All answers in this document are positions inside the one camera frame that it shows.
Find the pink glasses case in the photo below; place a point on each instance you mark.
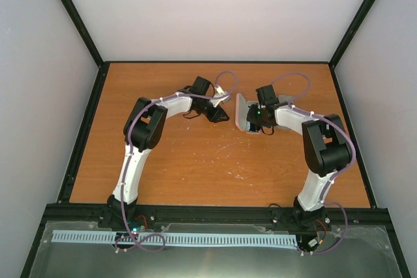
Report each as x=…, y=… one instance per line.
x=241, y=113

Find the light blue slotted cable duct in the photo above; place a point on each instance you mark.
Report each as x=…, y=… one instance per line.
x=180, y=239

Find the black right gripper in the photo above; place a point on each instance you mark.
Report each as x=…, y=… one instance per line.
x=267, y=124

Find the black round sunglasses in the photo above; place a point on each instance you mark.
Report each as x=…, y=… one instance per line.
x=253, y=118

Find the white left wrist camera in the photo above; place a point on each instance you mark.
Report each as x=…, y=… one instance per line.
x=220, y=96

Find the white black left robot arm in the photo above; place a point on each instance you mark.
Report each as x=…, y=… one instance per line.
x=143, y=131

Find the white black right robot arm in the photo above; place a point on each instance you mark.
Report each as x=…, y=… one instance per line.
x=328, y=150

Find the black cage frame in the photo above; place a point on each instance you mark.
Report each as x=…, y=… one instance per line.
x=81, y=30

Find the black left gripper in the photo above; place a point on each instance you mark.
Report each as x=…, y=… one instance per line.
x=219, y=112

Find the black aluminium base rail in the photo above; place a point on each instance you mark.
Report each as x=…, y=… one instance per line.
x=271, y=218

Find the grey green glasses case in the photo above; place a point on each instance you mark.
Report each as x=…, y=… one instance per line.
x=284, y=114

